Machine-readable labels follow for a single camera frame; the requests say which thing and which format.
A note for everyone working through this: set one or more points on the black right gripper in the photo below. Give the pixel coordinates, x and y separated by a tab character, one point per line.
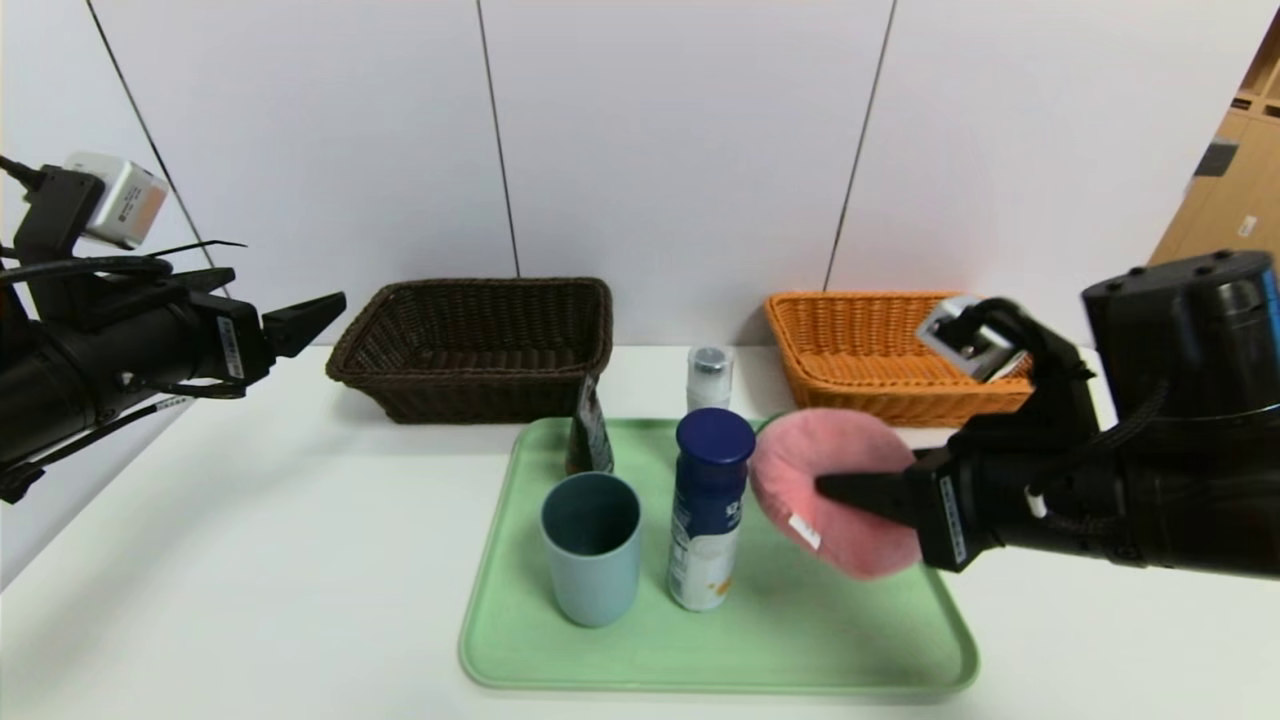
945	517

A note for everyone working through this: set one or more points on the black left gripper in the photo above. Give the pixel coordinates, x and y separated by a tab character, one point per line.
240	345

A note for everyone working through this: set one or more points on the pink plush peach toy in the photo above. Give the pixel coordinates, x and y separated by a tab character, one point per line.
800	455

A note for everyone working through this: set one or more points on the white bottle with blue cap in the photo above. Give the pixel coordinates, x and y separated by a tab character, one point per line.
705	500

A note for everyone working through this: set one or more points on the blue-grey plastic cup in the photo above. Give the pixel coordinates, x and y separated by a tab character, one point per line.
592	570

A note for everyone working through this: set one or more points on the orange wicker basket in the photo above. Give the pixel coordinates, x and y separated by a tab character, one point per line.
850	345

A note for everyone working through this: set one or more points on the dark brown wicker basket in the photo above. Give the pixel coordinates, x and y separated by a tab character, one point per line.
470	330

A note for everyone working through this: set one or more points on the small white bottle silver cap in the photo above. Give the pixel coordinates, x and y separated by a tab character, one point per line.
708	380

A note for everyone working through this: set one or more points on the light green plastic tray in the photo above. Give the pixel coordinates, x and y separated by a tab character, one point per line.
640	650

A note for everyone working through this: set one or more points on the light wooden cabinet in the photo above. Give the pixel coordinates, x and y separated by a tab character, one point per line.
1235	190

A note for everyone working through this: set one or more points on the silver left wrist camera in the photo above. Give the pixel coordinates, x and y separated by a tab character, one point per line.
125	200

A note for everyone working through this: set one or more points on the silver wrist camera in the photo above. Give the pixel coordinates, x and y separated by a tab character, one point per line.
965	340
125	200

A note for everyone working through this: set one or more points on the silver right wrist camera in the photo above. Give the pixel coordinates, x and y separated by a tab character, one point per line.
965	340

